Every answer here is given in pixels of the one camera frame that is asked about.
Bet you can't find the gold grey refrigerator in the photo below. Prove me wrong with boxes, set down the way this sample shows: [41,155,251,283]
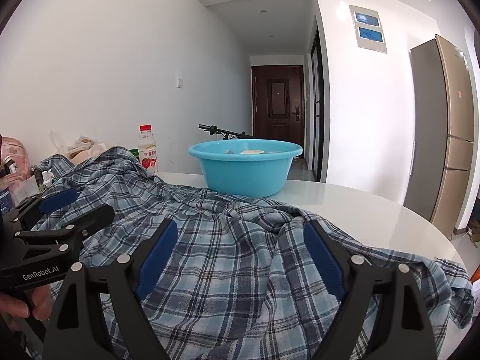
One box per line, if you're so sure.
[404,34,477,239]

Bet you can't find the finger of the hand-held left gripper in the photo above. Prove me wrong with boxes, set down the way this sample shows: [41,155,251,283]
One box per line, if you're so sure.
[14,204,116,259]
[7,187,80,233]

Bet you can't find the red cap drink bottle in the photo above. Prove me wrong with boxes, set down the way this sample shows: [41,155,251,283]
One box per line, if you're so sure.
[137,124,159,174]

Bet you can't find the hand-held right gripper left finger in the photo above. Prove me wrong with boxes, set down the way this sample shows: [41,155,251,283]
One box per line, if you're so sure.
[42,217,179,360]

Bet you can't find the pink bag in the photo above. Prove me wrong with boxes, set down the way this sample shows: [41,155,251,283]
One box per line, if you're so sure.
[0,134,31,181]

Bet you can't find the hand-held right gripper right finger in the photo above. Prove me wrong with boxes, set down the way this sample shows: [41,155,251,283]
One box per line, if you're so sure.
[302,219,439,360]

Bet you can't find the clear plastic bag with bread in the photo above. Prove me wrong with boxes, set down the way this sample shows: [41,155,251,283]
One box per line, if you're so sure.
[50,129,113,166]

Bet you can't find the black framed glass door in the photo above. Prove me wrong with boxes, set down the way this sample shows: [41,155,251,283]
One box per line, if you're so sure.
[308,26,325,182]

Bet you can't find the blue plastic basin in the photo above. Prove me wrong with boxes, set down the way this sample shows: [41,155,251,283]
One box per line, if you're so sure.
[188,139,303,198]

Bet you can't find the grey wall panel with screens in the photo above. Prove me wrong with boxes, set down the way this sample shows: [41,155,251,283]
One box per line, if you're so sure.
[349,4,388,54]

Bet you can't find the blue plaid cloth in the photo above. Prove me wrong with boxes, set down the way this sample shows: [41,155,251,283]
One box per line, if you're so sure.
[26,145,475,360]

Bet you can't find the black bicycle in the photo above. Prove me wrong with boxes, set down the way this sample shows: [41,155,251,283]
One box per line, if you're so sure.
[198,123,256,141]

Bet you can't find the dark brown entrance door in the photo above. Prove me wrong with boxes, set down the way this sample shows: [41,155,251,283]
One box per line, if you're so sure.
[251,65,304,141]

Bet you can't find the person's left hand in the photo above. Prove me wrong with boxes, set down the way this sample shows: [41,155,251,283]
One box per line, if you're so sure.
[0,285,53,321]

